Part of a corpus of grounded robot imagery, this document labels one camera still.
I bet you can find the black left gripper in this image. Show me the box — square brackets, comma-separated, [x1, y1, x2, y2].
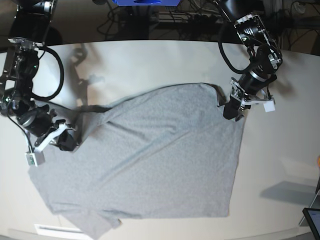
[223, 70, 277, 122]

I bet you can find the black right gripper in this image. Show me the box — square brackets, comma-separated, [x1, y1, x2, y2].
[15, 104, 82, 152]

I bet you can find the grey T-shirt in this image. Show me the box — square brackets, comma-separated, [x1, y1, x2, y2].
[28, 83, 244, 240]

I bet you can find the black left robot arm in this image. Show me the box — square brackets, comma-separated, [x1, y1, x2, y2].
[214, 0, 283, 121]

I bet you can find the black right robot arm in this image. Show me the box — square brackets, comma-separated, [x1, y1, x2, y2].
[0, 0, 77, 153]

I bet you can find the white label strip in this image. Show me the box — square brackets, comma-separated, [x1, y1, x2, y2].
[34, 224, 78, 232]

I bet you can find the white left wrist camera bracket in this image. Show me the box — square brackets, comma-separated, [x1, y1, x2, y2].
[229, 77, 276, 113]

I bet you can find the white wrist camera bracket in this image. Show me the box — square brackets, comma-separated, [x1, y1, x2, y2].
[229, 77, 276, 113]
[23, 120, 76, 167]

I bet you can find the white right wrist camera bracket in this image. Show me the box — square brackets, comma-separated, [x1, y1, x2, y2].
[23, 120, 76, 167]

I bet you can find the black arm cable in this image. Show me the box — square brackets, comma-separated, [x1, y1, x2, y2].
[31, 46, 65, 101]

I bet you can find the tablet with dark frame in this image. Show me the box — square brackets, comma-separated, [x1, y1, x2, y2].
[302, 208, 320, 240]

